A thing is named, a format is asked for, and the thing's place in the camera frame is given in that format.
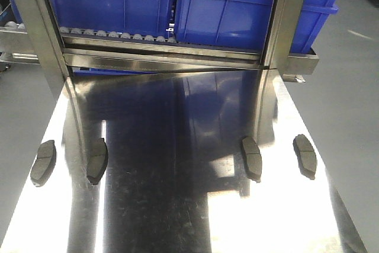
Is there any left steel upright post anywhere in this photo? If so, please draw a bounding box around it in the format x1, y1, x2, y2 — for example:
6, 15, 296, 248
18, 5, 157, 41
15, 0, 69, 100

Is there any right steel upright post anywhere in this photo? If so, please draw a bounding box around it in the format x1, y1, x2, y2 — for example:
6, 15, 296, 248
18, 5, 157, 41
261, 0, 304, 74

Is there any steel roller rack rail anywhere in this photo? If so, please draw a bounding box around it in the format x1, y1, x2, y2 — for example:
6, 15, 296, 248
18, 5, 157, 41
59, 27, 319, 75

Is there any brake pad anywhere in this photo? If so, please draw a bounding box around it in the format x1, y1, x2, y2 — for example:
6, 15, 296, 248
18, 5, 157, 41
30, 140, 57, 187
86, 137, 108, 185
242, 136, 262, 183
293, 134, 317, 180

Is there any blue plastic bin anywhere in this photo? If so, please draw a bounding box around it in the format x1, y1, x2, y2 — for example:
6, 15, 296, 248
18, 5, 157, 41
174, 0, 338, 54
50, 0, 175, 37

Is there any left blue plastic bin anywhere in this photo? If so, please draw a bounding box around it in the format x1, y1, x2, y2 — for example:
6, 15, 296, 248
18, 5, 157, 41
50, 0, 175, 37

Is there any steel upright post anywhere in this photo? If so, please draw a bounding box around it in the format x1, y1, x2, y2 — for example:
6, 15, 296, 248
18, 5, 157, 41
261, 0, 304, 74
15, 0, 69, 100

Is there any right blue plastic bin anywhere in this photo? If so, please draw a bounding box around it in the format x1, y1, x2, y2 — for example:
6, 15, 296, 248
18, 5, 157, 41
174, 0, 338, 54

